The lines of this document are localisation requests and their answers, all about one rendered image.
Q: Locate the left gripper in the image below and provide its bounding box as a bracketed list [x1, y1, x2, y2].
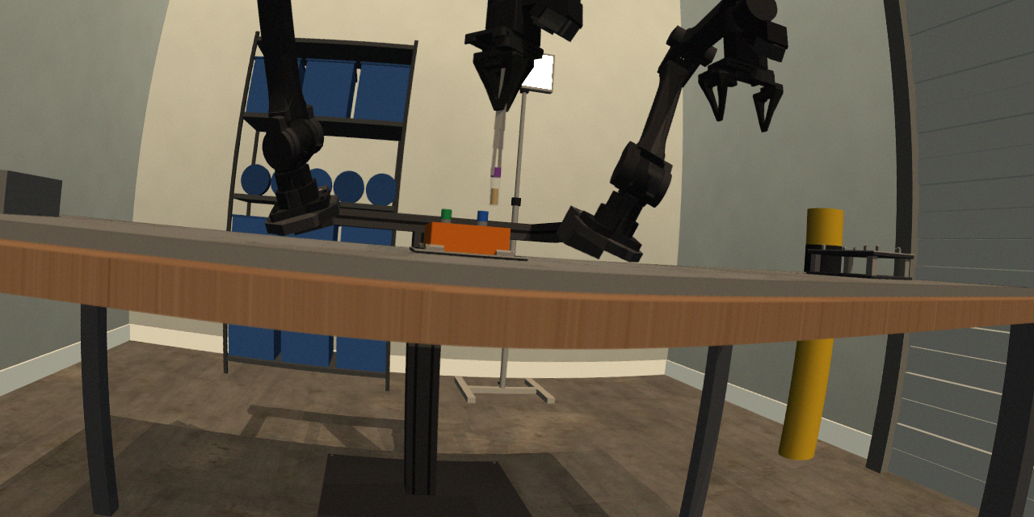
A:
[698, 57, 784, 132]

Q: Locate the small glass vial with purple cap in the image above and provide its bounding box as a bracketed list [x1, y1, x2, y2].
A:
[490, 168, 501, 206]

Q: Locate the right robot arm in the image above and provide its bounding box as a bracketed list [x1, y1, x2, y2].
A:
[257, 0, 583, 223]

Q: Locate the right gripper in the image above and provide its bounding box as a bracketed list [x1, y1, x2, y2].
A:
[464, 0, 544, 112]

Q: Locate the grey slotted rack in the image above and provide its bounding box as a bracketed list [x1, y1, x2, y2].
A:
[0, 170, 62, 217]

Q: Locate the beige perforated plate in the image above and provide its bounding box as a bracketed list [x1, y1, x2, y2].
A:
[0, 213, 1034, 297]

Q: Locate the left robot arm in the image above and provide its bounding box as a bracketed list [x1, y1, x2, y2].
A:
[579, 0, 788, 252]

